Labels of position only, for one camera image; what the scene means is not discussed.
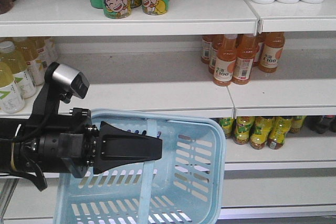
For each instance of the plastic coke bottle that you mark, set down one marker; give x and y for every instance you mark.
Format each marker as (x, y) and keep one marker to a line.
(322, 123)

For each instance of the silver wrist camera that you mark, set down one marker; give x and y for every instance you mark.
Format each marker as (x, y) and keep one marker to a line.
(67, 80)

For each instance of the white metal store shelving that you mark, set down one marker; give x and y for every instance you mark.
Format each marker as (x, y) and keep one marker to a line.
(152, 64)

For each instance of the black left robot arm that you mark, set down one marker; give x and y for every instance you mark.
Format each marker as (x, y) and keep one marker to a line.
(19, 145)

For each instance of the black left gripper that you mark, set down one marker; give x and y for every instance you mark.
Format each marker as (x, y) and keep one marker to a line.
(67, 143)

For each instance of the yellow iced tea bottle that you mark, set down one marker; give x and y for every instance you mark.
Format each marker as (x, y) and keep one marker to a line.
(297, 123)
(227, 125)
(262, 127)
(276, 137)
(242, 129)

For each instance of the light blue plastic basket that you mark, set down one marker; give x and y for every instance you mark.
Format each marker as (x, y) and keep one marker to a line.
(184, 186)

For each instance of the pale yellow drink bottle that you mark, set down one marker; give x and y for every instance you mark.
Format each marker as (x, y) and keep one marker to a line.
(17, 64)
(27, 47)
(11, 97)

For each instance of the orange C100 juice bottle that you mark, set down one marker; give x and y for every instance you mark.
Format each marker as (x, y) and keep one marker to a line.
(246, 52)
(272, 51)
(225, 61)

